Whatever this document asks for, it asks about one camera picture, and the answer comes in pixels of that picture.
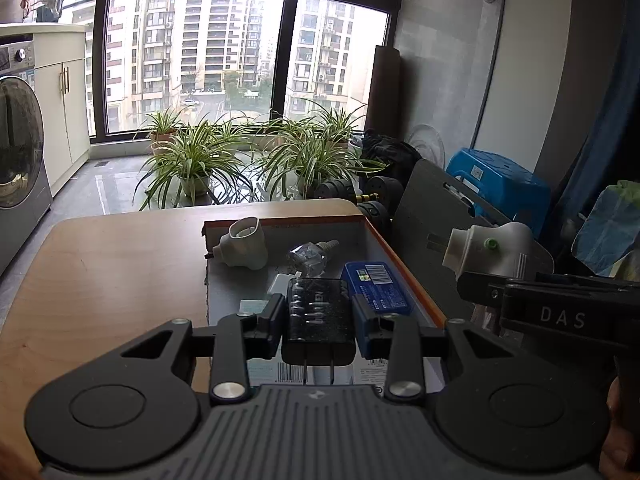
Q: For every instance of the black plug charger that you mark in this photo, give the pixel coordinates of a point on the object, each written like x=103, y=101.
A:
x=317, y=320

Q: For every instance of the white laundry cabinet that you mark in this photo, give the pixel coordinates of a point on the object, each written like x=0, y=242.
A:
x=75, y=110

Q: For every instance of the blue curtain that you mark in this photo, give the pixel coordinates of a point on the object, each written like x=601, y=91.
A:
x=600, y=135

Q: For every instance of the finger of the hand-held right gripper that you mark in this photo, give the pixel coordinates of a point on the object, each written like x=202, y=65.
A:
x=480, y=287

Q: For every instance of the clear liquid refill bottle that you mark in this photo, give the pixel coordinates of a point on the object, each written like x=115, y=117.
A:
x=307, y=257

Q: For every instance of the person's right hand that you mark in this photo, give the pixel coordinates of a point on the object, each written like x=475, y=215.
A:
x=620, y=452

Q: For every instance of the spider plant in white pot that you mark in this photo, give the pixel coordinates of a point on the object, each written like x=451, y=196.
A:
x=194, y=182

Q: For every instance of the silver washing machine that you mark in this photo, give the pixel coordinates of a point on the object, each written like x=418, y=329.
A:
x=20, y=135

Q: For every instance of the dark cloth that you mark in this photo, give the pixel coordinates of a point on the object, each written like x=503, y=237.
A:
x=390, y=150

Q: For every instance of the brown upright board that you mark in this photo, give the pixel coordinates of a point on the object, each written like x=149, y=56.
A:
x=382, y=90

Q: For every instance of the white paper box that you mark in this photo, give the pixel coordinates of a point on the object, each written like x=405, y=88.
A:
x=370, y=372

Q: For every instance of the orange cardboard box lid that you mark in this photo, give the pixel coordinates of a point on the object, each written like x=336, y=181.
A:
x=225, y=300

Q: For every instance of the white fan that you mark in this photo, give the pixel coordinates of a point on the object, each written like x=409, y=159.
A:
x=430, y=142

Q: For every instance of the white plug-in vaporizer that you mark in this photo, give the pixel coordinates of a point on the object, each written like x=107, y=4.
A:
x=242, y=250

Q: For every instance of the white vaporizer with green button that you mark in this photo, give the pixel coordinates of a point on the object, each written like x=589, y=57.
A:
x=505, y=245

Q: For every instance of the potted spider plant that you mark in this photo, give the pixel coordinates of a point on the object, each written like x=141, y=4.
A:
x=340, y=130
x=306, y=180

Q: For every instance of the blue plastic stool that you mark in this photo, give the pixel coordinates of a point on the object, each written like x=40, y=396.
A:
x=500, y=180

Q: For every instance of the grey chair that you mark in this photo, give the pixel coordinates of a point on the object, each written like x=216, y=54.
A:
x=430, y=200

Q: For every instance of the white cube adapter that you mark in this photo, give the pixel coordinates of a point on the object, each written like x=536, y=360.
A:
x=277, y=285

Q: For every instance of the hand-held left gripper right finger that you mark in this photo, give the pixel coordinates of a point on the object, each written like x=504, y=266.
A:
x=362, y=325

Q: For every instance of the spider plant in tan pot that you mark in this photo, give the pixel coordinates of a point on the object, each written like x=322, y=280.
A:
x=161, y=137

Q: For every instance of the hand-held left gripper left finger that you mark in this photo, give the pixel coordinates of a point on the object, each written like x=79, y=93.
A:
x=274, y=320

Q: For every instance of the blue green plastic bag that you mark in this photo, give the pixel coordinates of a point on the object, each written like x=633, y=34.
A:
x=610, y=230

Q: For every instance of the blue plastic box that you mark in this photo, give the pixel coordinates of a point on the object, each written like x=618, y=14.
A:
x=375, y=280

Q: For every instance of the black dumbbell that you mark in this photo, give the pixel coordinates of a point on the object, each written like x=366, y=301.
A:
x=375, y=212
x=332, y=190

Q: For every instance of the black window frame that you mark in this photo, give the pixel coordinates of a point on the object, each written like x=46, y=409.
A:
x=286, y=60

